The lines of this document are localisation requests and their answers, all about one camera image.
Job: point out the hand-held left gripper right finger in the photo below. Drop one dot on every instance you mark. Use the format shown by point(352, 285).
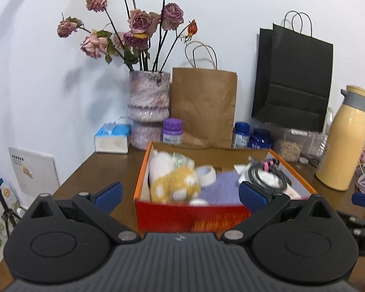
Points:
point(252, 197)

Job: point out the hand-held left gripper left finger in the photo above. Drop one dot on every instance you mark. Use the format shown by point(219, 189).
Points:
point(109, 197)

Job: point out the orange and white cardboard box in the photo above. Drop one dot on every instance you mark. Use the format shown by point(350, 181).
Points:
point(182, 216)

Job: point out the iridescent plastic cup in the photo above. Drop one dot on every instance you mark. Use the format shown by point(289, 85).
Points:
point(182, 159)

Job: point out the purple fabric pouch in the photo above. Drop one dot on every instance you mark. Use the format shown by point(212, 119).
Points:
point(220, 188)

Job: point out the pink clip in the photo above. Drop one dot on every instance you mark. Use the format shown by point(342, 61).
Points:
point(270, 165)

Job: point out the white flat packet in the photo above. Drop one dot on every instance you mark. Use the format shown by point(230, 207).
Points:
point(292, 192)

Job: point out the white tape roll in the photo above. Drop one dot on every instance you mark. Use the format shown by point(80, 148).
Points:
point(206, 176)

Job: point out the small white round object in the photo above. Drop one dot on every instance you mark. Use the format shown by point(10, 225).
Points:
point(197, 202)

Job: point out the blue round jar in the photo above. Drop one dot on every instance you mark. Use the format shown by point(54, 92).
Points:
point(260, 140)

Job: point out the yellow thermos jug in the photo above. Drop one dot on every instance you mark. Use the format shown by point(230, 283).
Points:
point(340, 146)

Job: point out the clear container of seeds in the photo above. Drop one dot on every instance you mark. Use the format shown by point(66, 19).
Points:
point(289, 149)

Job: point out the blue and white tissue box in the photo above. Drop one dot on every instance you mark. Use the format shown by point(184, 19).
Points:
point(112, 137)

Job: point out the blue capped supplement bottle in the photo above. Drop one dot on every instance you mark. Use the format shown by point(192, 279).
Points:
point(241, 135)

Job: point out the white and yellow plush toy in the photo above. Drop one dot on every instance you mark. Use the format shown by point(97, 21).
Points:
point(173, 182)

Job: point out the clear plastic bottle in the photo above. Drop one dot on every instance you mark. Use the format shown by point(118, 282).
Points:
point(321, 133)

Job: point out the white box on floor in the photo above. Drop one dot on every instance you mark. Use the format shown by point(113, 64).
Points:
point(33, 170)

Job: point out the purple supplement bottle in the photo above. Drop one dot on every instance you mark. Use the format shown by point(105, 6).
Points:
point(172, 130)

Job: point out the brown paper bag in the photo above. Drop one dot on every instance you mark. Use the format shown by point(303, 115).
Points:
point(203, 106)

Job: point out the pink textured vase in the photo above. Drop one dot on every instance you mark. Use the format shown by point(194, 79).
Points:
point(149, 97)

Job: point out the black tripod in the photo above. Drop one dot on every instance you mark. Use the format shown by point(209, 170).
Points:
point(0, 197)

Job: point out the black paper bag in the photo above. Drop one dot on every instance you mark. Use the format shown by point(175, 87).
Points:
point(295, 76)

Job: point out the dried pink flower bouquet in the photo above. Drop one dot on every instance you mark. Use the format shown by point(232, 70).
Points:
point(140, 21)

